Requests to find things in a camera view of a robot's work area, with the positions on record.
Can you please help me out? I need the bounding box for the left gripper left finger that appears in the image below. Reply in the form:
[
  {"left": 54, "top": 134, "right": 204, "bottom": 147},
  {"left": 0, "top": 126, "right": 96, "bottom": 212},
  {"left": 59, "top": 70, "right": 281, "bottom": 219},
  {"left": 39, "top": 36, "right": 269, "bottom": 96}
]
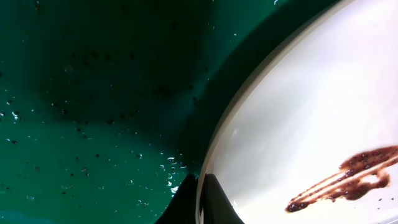
[{"left": 155, "top": 174, "right": 198, "bottom": 224}]

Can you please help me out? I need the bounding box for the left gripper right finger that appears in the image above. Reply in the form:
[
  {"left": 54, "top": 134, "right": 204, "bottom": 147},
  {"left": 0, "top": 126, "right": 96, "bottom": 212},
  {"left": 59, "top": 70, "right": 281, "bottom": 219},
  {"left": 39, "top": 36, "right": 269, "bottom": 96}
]
[{"left": 198, "top": 174, "right": 244, "bottom": 224}]

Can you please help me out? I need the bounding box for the white plate with sauce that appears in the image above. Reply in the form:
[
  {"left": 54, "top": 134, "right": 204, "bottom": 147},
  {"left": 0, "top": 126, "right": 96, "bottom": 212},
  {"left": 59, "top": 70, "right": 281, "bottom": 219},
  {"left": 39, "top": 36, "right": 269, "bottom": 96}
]
[{"left": 195, "top": 0, "right": 397, "bottom": 223}]

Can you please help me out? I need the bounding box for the teal plastic tray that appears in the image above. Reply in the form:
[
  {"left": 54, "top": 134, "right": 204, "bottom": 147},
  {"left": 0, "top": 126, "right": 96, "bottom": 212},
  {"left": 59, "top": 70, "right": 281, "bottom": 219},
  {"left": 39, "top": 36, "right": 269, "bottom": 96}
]
[{"left": 1, "top": 0, "right": 333, "bottom": 223}]

